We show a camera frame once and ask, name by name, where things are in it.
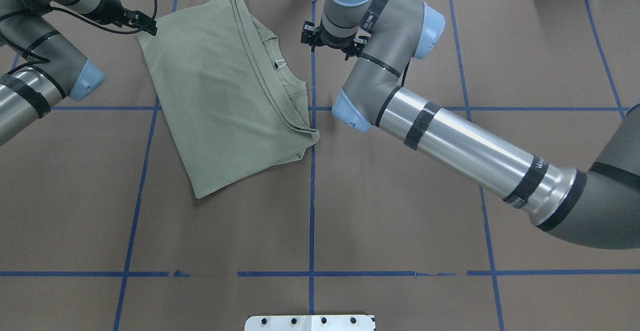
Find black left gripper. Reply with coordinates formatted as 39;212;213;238
94;0;158;36

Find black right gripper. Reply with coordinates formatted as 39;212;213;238
301;21;370;61

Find sage green long-sleeve shirt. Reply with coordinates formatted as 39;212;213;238
137;0;320;199

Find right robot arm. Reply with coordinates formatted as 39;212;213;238
301;0;640;250

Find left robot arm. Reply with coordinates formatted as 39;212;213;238
0;0;157;144

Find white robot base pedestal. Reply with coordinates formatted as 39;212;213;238
244;313;377;331

